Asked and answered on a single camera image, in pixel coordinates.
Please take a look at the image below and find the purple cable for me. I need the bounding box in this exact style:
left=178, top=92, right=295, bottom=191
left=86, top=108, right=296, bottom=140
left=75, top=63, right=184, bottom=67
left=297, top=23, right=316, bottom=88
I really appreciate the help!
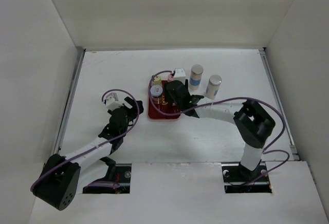
left=148, top=70, right=291, bottom=183
left=30, top=89, right=141, bottom=194

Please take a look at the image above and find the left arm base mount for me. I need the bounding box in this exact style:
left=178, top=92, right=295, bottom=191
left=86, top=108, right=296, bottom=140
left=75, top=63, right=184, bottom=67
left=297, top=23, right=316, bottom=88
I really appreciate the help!
left=79, top=157, right=132, bottom=194

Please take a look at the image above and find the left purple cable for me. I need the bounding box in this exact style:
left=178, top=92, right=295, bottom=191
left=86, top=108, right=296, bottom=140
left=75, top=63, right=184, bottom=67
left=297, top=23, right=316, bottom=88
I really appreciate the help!
left=30, top=89, right=141, bottom=194

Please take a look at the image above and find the pink cap condiment bottle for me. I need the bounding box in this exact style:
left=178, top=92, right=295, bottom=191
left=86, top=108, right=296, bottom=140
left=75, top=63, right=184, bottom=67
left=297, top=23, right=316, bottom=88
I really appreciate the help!
left=167, top=74, right=173, bottom=82

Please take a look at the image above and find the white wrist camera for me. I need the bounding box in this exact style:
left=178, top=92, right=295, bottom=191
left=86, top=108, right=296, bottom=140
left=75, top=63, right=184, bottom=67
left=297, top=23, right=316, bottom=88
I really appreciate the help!
left=170, top=68, right=186, bottom=84
left=103, top=92, right=123, bottom=111

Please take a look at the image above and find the tall silver cap spice bottle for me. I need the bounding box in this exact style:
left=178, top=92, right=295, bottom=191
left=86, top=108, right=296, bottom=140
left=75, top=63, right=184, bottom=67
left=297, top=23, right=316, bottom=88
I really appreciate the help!
left=205, top=74, right=222, bottom=100

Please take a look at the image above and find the yellow cap condiment bottle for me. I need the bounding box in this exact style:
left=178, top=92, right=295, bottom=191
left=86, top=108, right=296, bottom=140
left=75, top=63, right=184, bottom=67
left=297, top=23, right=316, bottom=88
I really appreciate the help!
left=151, top=75, right=162, bottom=86

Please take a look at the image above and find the blue label silver cap bottle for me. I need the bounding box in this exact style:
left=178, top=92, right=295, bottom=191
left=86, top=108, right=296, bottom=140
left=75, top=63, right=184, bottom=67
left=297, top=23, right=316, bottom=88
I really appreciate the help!
left=189, top=64, right=204, bottom=90

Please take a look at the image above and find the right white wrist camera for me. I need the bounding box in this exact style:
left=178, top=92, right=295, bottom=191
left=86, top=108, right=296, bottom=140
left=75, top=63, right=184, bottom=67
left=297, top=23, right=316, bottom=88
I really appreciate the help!
left=170, top=68, right=186, bottom=84

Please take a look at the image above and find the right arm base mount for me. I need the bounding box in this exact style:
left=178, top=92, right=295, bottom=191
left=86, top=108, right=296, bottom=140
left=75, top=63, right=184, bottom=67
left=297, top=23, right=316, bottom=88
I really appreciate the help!
left=222, top=162, right=272, bottom=194

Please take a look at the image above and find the red lacquer tray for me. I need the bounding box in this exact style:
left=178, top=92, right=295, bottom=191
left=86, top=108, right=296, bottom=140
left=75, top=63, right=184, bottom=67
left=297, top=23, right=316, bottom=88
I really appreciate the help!
left=148, top=94, right=180, bottom=120

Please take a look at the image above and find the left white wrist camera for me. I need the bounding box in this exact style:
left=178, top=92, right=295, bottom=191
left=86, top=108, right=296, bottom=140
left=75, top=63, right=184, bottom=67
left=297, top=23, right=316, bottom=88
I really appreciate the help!
left=103, top=92, right=123, bottom=111

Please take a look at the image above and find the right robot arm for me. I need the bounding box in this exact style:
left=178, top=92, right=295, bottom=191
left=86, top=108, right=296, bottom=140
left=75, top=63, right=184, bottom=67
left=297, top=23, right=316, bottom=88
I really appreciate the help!
left=164, top=80, right=276, bottom=181

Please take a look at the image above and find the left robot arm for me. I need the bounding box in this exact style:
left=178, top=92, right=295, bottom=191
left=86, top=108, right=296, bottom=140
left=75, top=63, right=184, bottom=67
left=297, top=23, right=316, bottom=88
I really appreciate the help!
left=30, top=96, right=144, bottom=211

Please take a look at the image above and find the red label jar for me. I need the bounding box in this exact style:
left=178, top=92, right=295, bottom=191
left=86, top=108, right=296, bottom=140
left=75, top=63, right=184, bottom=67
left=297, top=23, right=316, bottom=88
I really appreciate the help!
left=150, top=85, right=163, bottom=105

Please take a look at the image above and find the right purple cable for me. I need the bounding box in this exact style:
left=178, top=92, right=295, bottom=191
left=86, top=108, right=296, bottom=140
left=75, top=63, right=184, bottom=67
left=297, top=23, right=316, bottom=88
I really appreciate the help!
left=148, top=70, right=291, bottom=183

